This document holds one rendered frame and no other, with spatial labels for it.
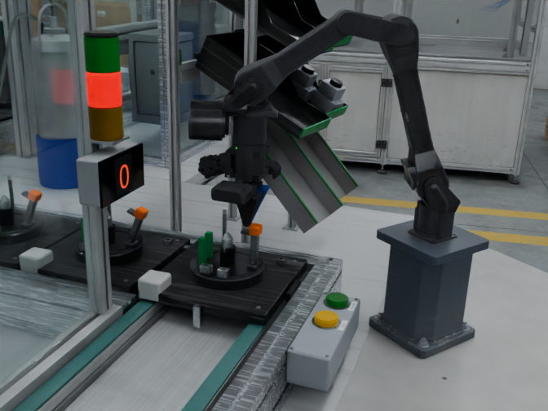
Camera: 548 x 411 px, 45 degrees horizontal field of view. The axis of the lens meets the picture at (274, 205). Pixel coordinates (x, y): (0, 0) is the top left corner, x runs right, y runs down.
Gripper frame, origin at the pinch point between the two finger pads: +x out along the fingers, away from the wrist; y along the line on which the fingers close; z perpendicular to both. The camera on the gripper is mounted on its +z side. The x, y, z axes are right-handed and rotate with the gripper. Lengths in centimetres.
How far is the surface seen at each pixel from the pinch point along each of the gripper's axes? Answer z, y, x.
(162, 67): 63, -86, -8
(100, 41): 14.7, 21.1, -29.6
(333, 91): -3.7, -41.5, -14.4
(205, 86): 61, -114, 2
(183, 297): 6.8, 11.4, 13.7
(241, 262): 1.3, -1.4, 11.6
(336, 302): -18.2, 3.2, 13.2
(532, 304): -52, -33, 24
